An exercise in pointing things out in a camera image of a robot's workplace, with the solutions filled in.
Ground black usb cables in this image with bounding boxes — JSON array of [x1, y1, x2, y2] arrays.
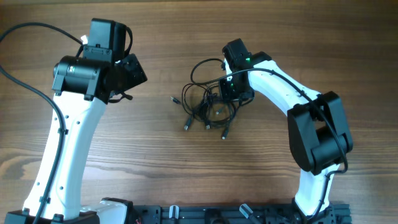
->
[[169, 81, 254, 141]]

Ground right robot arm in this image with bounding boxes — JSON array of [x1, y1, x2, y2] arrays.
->
[[220, 39, 353, 223]]

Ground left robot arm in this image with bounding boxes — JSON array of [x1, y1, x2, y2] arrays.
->
[[5, 19, 147, 223]]

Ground left camera black cable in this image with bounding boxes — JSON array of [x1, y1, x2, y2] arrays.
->
[[0, 22, 85, 224]]

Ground camera black cable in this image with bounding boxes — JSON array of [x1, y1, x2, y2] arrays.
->
[[190, 57, 349, 224], [0, 22, 85, 224]]

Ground right camera black cable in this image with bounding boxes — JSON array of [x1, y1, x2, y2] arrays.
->
[[190, 57, 349, 224]]

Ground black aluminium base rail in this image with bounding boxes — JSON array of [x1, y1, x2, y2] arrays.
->
[[130, 202, 352, 224]]

